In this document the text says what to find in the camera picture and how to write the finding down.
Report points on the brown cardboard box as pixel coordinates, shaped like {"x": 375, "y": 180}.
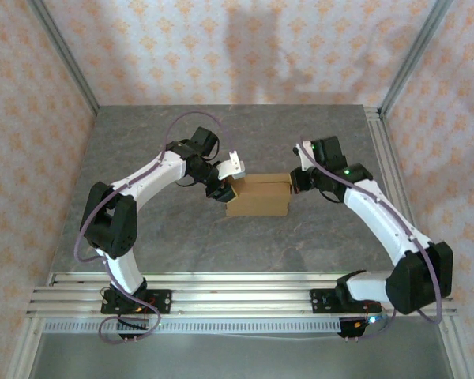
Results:
{"x": 260, "y": 201}

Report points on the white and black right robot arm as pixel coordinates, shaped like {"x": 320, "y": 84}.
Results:
{"x": 414, "y": 276}

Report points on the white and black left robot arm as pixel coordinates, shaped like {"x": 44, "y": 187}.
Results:
{"x": 110, "y": 225}

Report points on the grey metal lower shelf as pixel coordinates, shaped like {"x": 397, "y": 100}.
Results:
{"x": 237, "y": 359}

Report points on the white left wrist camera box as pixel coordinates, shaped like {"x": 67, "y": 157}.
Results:
{"x": 232, "y": 167}

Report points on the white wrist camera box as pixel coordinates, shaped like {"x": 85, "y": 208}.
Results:
{"x": 300, "y": 152}
{"x": 232, "y": 167}

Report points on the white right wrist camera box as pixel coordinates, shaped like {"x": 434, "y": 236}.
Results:
{"x": 300, "y": 152}

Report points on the aluminium side rail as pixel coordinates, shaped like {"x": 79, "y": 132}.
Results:
{"x": 387, "y": 150}

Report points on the aluminium mounting rail beam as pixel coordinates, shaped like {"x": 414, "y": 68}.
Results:
{"x": 241, "y": 296}

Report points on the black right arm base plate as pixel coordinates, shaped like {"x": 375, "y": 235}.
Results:
{"x": 320, "y": 302}

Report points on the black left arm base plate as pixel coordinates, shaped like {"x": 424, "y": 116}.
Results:
{"x": 162, "y": 302}

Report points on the aluminium frame post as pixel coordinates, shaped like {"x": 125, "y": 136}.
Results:
{"x": 412, "y": 59}
{"x": 67, "y": 59}

